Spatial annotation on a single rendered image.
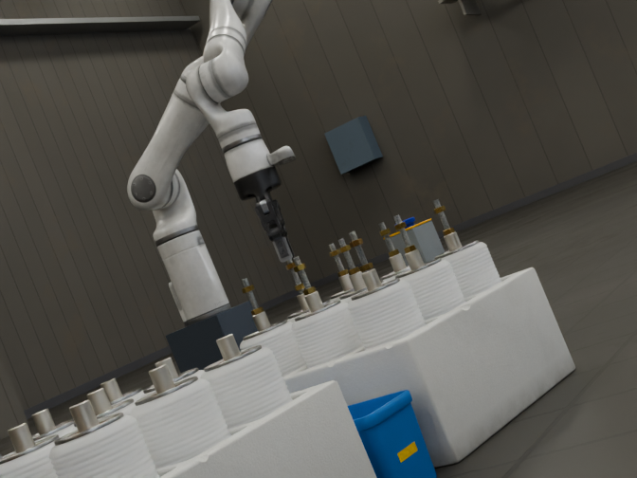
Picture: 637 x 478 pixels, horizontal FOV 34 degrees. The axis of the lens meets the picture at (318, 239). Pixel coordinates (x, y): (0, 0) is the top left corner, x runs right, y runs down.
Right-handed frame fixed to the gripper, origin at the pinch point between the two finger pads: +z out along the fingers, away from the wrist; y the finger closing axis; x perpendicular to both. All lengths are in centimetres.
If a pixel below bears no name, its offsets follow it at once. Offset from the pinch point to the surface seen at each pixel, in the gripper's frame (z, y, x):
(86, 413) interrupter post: 9, 68, -21
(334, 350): 16.2, 21.5, 2.6
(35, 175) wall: -170, -849, -249
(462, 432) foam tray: 31.9, 32.3, 15.3
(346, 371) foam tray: 19.0, 27.5, 3.5
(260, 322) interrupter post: 8.9, 10.6, -7.1
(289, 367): 16.8, 13.9, -5.1
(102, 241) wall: -90, -895, -221
